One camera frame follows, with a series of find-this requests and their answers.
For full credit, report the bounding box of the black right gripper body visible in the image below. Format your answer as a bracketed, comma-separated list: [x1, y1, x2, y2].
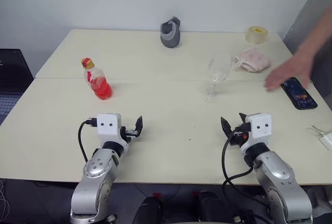
[229, 122, 252, 147]

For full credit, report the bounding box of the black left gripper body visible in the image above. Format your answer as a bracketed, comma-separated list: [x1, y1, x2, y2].
[120, 127, 140, 143]

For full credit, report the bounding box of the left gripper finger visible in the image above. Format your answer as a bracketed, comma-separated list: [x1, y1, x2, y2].
[134, 115, 144, 138]

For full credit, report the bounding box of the clear wine glass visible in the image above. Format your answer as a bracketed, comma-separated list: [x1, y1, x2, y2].
[202, 57, 233, 103]

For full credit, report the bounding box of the plastic bottle with red drink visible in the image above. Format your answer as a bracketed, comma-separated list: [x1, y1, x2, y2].
[83, 64, 114, 101]

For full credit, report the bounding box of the yellow red bottle cap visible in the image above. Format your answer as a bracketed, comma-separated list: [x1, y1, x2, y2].
[80, 57, 95, 69]

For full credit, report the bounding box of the person's bare hand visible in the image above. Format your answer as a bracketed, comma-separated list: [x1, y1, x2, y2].
[264, 52, 316, 92]

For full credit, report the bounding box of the pink cloth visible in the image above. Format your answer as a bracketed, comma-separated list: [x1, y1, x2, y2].
[233, 47, 272, 74]

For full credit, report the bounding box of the black smartphone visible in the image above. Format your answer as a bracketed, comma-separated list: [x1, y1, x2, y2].
[281, 77, 319, 110]

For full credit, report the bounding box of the dark rounded shape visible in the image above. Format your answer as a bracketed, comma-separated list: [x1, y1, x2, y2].
[133, 195, 163, 224]

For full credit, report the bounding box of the clear tape roll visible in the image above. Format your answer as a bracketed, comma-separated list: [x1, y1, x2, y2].
[245, 25, 269, 45]

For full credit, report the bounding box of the black laptop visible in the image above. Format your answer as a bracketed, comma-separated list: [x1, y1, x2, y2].
[0, 48, 35, 126]

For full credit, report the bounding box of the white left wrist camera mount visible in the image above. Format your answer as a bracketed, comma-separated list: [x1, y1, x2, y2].
[96, 113, 129, 157]

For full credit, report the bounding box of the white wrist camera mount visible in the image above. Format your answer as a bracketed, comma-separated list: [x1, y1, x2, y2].
[96, 113, 129, 157]
[240, 113, 272, 155]

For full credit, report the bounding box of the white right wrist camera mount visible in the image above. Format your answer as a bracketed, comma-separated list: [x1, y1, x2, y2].
[240, 113, 272, 155]

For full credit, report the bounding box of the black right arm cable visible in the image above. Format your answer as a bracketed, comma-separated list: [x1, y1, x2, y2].
[221, 130, 273, 217]

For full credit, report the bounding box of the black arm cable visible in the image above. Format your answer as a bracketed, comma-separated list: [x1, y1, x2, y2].
[221, 130, 273, 217]
[78, 117, 98, 163]

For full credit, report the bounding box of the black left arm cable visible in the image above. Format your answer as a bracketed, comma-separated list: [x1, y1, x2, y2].
[78, 117, 98, 163]

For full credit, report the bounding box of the white charger with cable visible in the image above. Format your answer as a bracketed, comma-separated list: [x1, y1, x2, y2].
[308, 124, 332, 151]

